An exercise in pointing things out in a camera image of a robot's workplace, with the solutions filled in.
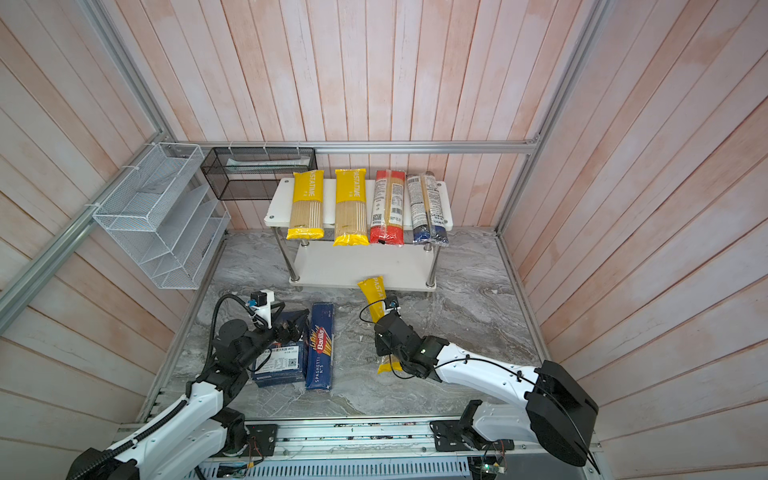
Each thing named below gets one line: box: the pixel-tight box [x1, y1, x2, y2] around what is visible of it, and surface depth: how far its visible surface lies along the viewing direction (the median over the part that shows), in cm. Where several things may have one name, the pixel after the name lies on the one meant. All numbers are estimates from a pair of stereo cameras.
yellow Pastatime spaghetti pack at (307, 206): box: [286, 170, 325, 240], surface depth 78 cm
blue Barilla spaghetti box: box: [306, 302, 334, 390], surface depth 87 cm
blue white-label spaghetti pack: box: [406, 171, 449, 247], surface depth 76 cm
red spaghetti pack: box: [370, 170, 407, 245], surface depth 76 cm
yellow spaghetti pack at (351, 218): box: [333, 168, 370, 247], surface depth 76 cm
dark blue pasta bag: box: [251, 309, 310, 388], surface depth 80 cm
